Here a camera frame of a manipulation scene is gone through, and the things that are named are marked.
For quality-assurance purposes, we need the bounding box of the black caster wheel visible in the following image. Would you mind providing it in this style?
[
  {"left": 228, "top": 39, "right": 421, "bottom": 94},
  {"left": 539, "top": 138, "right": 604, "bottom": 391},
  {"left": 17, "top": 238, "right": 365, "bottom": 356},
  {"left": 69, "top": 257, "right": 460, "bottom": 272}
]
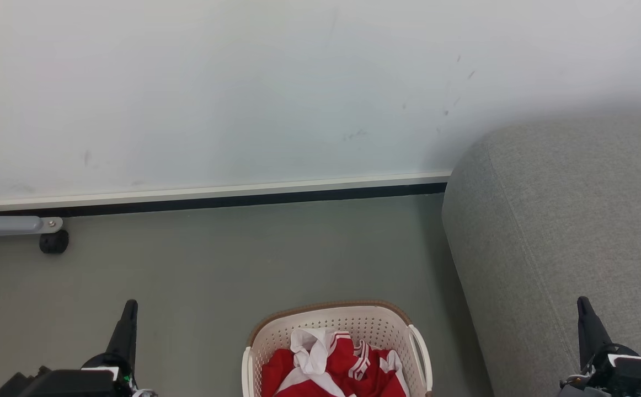
[{"left": 39, "top": 230, "right": 70, "bottom": 255}]

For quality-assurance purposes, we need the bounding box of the red and white garment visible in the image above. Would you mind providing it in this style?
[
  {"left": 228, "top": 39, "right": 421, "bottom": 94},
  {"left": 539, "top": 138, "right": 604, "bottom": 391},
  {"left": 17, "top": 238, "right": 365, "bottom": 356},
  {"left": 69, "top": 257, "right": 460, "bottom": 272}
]
[{"left": 261, "top": 328, "right": 410, "bottom": 397}]

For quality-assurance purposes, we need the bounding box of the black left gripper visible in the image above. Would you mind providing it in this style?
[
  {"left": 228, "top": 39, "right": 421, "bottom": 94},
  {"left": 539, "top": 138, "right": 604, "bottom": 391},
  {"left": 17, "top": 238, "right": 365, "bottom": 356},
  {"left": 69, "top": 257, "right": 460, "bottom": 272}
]
[{"left": 81, "top": 299, "right": 158, "bottom": 397}]

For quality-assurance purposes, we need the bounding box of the grey metal stand leg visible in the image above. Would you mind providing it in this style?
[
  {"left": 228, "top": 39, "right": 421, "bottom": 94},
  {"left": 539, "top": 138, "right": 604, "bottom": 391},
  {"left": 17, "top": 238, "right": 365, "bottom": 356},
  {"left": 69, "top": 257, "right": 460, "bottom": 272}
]
[{"left": 0, "top": 203, "right": 63, "bottom": 239}]

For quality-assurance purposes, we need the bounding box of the white and black baseboard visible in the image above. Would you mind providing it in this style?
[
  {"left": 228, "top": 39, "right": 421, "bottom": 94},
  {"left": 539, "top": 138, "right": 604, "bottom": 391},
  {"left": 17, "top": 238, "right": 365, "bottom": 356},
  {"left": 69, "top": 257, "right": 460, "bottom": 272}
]
[{"left": 0, "top": 171, "right": 453, "bottom": 217}]

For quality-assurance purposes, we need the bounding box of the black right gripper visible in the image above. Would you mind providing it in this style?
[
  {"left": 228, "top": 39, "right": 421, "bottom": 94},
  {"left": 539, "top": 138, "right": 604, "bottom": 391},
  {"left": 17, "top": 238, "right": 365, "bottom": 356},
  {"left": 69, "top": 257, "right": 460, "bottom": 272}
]
[{"left": 559, "top": 296, "right": 641, "bottom": 397}]

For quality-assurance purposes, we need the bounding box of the grey fabric sofa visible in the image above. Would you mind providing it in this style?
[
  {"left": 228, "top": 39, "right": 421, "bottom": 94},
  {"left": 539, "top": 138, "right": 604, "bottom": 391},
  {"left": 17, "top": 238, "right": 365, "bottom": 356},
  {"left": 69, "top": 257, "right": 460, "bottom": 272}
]
[{"left": 442, "top": 113, "right": 641, "bottom": 397}]

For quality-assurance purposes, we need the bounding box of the white perforated laundry basket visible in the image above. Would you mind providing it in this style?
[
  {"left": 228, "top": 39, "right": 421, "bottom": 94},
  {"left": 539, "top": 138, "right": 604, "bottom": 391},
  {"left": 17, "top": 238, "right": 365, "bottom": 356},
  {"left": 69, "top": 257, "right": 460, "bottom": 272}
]
[{"left": 241, "top": 301, "right": 434, "bottom": 397}]

